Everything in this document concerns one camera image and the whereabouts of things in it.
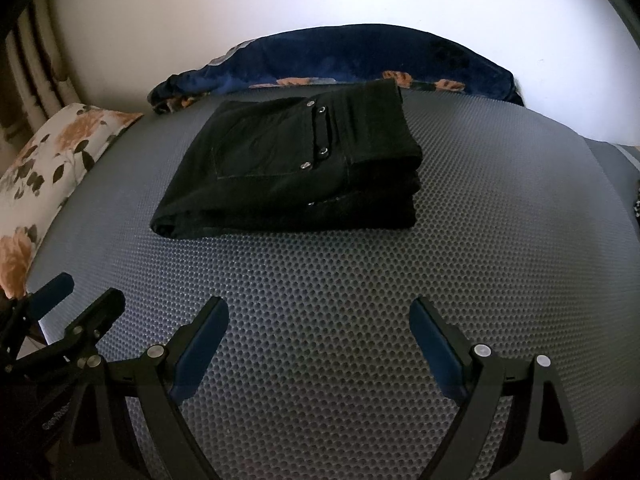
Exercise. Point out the grey honeycomb mat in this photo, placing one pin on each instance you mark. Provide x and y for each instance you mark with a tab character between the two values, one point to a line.
325	285

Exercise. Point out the grey bed sheet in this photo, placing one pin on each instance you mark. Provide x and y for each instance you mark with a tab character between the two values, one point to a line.
612	160

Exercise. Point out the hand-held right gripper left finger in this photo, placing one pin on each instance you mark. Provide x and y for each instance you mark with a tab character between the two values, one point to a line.
200	347

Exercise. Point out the black pants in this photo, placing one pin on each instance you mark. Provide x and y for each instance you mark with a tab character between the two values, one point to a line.
280	170

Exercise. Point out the navy floral blanket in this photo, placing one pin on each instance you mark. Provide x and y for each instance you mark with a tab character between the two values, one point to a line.
340	55

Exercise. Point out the white speckled bedding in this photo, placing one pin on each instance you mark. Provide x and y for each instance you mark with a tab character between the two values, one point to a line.
637	205

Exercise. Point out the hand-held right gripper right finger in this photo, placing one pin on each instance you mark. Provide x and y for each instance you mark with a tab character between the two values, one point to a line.
440	352

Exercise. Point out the white orange floral pillow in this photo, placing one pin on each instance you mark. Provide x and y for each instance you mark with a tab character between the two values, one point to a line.
55	160

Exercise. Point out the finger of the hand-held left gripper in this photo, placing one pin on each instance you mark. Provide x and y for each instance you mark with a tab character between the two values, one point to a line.
102	310
52	292

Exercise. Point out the white radiator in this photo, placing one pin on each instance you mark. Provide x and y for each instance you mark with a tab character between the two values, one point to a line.
35	75

